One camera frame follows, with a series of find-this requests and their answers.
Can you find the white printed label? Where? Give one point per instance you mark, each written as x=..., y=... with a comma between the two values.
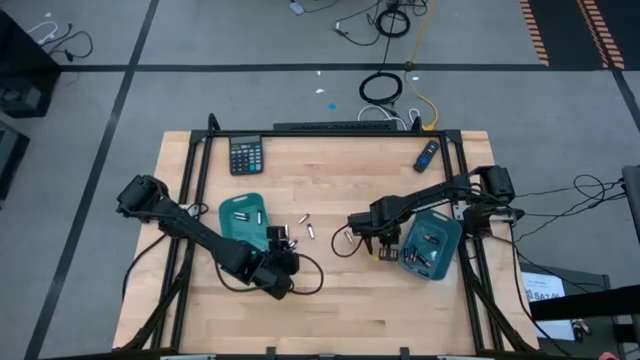
x=542, y=287

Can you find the red object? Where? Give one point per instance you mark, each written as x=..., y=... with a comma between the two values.
x=609, y=357

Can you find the black table clamp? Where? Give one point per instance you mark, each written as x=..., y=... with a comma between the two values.
x=405, y=352
x=271, y=352

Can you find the white power adapter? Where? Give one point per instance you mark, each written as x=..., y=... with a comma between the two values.
x=297, y=7

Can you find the black desk calculator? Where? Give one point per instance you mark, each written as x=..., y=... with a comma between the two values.
x=246, y=160

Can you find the black metal table frame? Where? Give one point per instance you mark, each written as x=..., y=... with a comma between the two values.
x=325, y=133

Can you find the black equipment case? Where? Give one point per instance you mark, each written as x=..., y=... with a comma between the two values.
x=10, y=160

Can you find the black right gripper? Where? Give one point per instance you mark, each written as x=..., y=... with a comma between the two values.
x=385, y=230

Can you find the white box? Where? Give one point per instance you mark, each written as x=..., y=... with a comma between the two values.
x=557, y=330

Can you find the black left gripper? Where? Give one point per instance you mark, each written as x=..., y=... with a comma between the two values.
x=282, y=260

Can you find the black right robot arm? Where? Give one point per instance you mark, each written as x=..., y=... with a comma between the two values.
x=430, y=195

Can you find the black mat with orange stripes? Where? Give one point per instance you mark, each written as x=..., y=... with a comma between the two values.
x=565, y=30

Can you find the black remote control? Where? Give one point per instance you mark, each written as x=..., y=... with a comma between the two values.
x=426, y=156

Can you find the teal plastic bin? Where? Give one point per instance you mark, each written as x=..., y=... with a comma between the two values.
x=445, y=250
x=250, y=205

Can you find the black cabinet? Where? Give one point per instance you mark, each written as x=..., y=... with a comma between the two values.
x=20, y=75

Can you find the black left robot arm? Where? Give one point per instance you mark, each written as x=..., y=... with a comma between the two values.
x=200, y=232

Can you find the black shelf bar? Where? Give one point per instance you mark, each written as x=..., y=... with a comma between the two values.
x=585, y=302

